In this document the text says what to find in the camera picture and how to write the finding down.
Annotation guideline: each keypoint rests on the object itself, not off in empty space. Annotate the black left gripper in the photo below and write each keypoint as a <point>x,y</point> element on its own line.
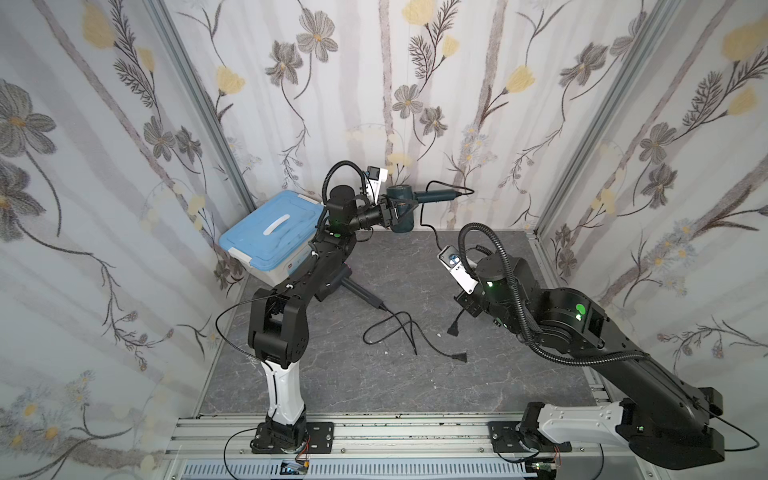
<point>389,211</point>

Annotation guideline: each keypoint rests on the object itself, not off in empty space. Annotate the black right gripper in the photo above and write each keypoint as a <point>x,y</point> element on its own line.
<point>469,302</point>

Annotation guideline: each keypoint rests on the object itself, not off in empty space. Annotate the dark green hair dryer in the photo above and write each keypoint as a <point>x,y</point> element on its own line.
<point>404,200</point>

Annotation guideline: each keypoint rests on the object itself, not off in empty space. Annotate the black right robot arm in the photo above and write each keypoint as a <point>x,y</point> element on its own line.
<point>662,419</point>

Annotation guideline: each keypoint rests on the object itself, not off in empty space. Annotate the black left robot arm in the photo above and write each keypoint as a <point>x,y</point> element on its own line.
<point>278,330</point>

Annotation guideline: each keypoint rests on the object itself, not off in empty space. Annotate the black hair dryer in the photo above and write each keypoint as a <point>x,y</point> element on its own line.
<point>341,277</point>

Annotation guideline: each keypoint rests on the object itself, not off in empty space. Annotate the blue lid storage box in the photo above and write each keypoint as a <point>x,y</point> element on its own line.
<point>272,241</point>

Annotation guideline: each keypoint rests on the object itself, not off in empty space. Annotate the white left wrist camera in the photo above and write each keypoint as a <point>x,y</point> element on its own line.
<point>376,178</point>

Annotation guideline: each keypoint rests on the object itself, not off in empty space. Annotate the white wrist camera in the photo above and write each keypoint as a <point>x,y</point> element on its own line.
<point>450,259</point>
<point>376,178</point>

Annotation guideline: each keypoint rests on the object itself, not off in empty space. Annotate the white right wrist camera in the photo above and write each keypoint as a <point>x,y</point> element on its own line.
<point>450,259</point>

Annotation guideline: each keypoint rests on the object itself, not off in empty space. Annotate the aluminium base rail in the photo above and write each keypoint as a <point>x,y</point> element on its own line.
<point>388,446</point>

